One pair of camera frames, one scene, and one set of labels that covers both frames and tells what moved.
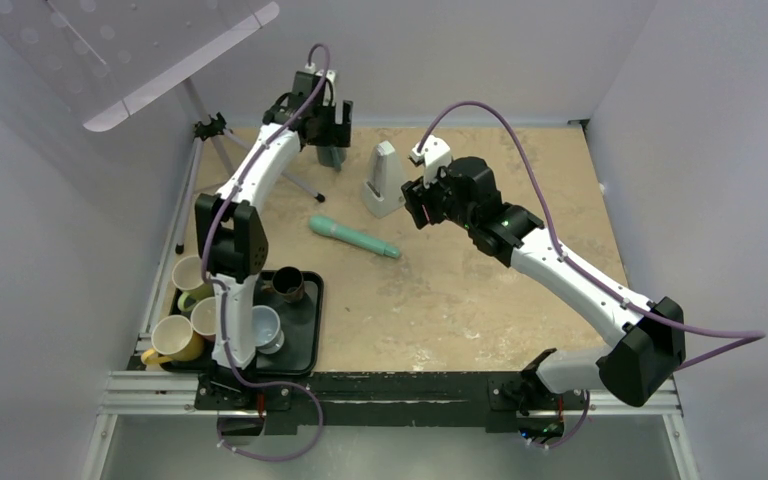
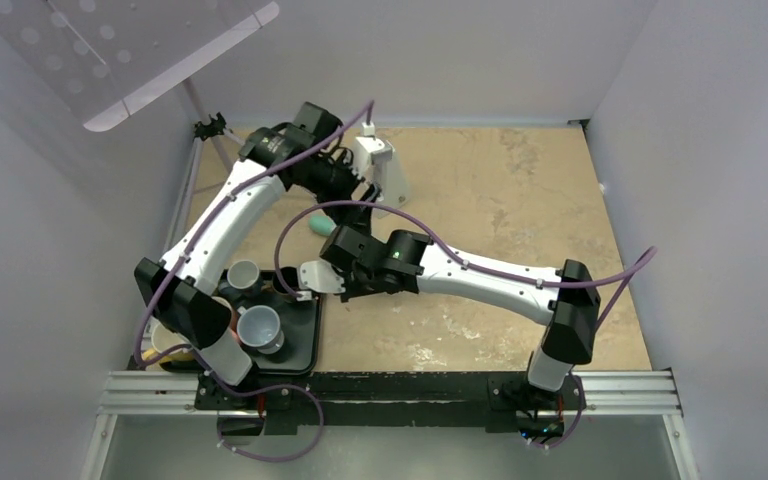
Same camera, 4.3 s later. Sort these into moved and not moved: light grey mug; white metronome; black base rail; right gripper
Moved: right gripper
Not moved: black base rail; white metronome; light grey mug
